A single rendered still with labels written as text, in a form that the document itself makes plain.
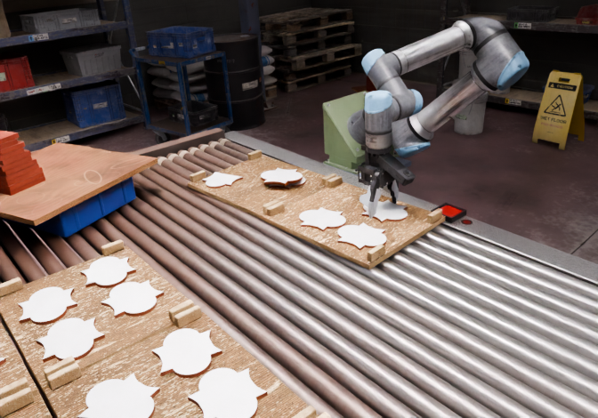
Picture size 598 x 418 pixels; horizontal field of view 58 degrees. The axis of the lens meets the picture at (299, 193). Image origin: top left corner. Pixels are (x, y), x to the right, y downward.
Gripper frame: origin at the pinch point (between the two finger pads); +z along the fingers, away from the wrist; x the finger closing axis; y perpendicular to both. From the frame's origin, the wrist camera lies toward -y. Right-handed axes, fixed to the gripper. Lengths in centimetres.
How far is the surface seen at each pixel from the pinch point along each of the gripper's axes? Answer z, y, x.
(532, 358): 4, -58, 29
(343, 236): -0.2, -1.2, 19.9
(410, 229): 0.9, -12.1, 4.1
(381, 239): 0.0, -10.2, 14.9
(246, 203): -0.2, 37.7, 22.7
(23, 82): 15, 436, -38
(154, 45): -8, 353, -128
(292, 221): 0.3, 17.5, 21.8
